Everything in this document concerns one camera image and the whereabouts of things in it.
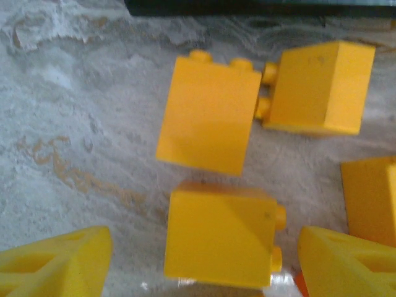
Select yellow lego brick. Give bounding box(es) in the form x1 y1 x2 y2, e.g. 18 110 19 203
254 39 377 137
340 156 396 248
163 180 287 289
155 49 263 177

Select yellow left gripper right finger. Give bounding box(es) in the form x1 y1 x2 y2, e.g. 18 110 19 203
297 225 396 297

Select long orange lego brick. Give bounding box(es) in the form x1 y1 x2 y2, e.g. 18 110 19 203
293 272 310 297

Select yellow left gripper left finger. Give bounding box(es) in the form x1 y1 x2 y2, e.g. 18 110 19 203
0 225 113 297

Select black plastic bin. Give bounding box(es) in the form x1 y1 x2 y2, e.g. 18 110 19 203
124 0 396 18

